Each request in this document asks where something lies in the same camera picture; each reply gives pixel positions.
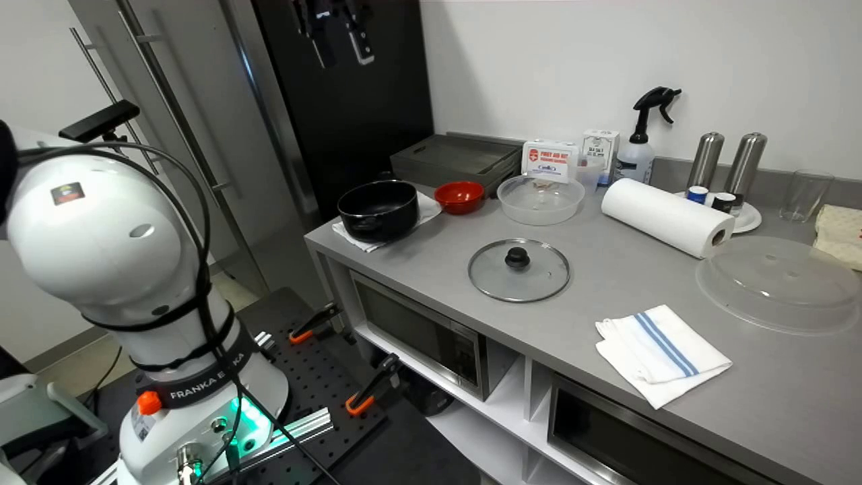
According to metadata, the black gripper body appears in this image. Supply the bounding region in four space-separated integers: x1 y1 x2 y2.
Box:
308 0 361 21

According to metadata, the black cooking pot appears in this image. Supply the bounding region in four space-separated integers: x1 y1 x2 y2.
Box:
335 178 420 246

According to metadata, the steel refrigerator black side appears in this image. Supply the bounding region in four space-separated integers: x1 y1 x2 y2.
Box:
67 0 437 298

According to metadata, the grey metal tray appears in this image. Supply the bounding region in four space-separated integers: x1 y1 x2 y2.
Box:
388 131 525 194

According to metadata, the red-striped white towel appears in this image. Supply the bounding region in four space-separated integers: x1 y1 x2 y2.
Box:
328 188 446 255

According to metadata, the red bowl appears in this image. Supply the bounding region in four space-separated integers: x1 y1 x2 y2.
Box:
435 178 487 217

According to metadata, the red white sign card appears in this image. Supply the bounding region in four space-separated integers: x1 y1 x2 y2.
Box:
520 137 583 185

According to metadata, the clear plastic container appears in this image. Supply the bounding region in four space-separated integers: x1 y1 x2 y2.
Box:
495 173 587 225

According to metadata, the white carton box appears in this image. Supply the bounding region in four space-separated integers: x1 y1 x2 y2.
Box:
576 128 622 188

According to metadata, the glass lid black knob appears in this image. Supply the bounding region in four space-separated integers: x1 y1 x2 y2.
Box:
467 234 575 308

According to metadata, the built-in black microwave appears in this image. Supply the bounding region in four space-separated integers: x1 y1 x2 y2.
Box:
347 273 487 402

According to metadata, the spray bottle black trigger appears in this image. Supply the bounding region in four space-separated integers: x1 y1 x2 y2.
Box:
617 83 685 185

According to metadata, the black breadboard robot table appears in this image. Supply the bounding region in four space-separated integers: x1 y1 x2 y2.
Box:
89 285 468 485

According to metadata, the white paper towel roll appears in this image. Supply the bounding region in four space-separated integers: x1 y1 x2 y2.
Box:
599 174 739 260

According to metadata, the grey counter cabinet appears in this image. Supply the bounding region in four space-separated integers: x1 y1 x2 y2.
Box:
306 158 862 485

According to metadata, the steel shaker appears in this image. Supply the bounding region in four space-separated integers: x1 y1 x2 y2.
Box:
726 128 772 201
687 128 727 194

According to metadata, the orange-capped robot button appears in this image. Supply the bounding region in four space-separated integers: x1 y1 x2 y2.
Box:
133 388 168 417

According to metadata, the white plate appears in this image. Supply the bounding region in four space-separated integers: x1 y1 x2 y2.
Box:
681 190 766 236

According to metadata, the blue-striped white towel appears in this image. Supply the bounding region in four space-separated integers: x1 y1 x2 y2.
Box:
594 302 735 411

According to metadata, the built-in dark oven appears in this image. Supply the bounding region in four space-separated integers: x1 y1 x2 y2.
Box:
547 374 751 485

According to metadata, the yellow cloth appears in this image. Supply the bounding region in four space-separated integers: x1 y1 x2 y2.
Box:
811 201 862 273

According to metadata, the black flat bracket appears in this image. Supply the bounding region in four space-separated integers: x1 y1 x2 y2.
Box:
58 97 144 146

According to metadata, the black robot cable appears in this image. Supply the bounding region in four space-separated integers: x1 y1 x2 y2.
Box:
17 142 346 485

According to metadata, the orange-handled black clamp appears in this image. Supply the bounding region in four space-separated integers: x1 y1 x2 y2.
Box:
285 302 346 348
342 352 401 419

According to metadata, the aluminium rail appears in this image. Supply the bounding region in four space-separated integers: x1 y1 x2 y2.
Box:
254 405 338 456

